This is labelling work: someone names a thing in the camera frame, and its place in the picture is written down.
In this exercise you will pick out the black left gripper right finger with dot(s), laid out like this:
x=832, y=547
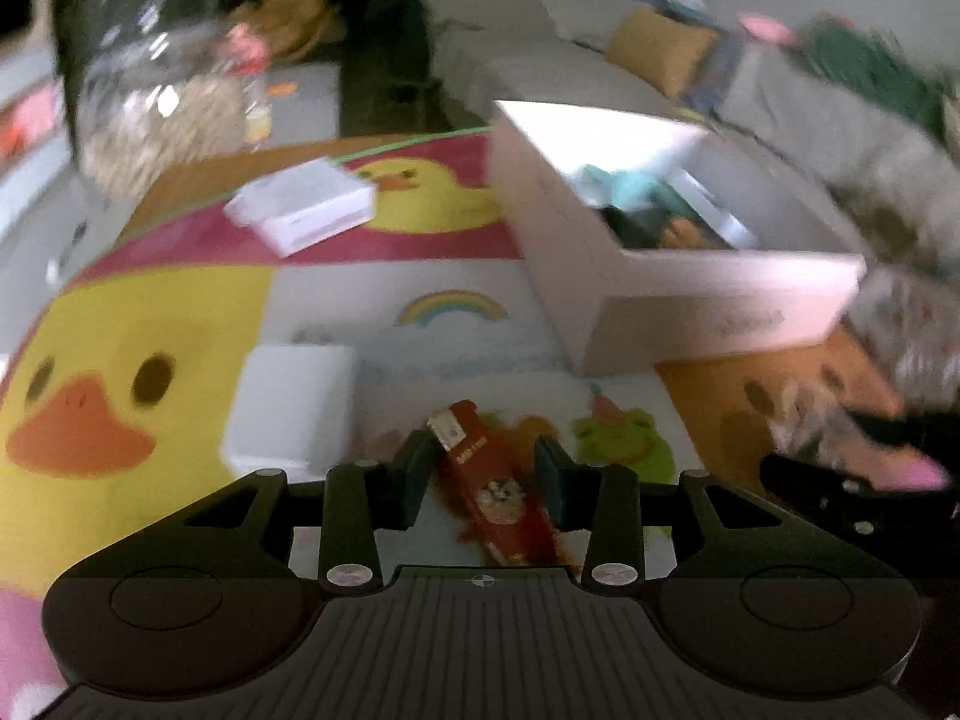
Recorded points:
x=604, y=501

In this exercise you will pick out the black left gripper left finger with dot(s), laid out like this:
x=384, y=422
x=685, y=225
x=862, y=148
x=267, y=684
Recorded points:
x=360, y=500

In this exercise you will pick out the white square plastic box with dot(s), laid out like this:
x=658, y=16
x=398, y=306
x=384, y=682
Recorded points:
x=293, y=411

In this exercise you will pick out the red candy packet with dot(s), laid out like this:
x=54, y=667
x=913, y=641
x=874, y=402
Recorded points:
x=489, y=477

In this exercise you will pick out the black square device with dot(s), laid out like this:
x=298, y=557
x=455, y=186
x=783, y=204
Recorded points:
x=641, y=230

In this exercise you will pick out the brown bear figurine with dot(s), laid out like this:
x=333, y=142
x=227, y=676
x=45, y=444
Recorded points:
x=684, y=234

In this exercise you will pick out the white long plastic device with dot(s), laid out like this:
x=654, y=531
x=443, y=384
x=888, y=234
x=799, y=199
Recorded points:
x=703, y=207

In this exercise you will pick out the clear plastic case with label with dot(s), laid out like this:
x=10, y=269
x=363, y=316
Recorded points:
x=300, y=206

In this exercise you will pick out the teal plastic object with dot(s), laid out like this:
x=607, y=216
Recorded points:
x=634, y=192

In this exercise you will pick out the clear bag of dark items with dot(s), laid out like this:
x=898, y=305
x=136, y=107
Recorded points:
x=908, y=327

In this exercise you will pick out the colourful cartoon play mat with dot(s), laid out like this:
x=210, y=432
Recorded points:
x=114, y=412

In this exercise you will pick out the pink white cardboard box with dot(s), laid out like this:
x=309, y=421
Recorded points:
x=618, y=310

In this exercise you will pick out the grey covered sofa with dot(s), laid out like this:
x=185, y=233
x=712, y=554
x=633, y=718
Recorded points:
x=899, y=186

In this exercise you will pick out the white low side table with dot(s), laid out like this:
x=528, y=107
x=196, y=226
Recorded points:
x=305, y=103

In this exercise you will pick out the yellow cushion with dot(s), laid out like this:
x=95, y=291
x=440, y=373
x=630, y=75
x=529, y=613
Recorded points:
x=663, y=53

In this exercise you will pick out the pink lidded small bottle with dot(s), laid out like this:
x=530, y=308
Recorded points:
x=249, y=61

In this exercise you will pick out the glass jar of nuts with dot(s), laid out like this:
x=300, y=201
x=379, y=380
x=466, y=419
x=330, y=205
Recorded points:
x=159, y=92

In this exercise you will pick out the green patterned cushion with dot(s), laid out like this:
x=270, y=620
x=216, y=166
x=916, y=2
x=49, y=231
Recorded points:
x=875, y=69

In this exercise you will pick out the white tv shelf unit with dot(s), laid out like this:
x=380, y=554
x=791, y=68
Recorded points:
x=36, y=146

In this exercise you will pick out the yellow plush armchair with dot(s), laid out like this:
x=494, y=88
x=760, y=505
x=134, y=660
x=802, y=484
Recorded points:
x=289, y=29

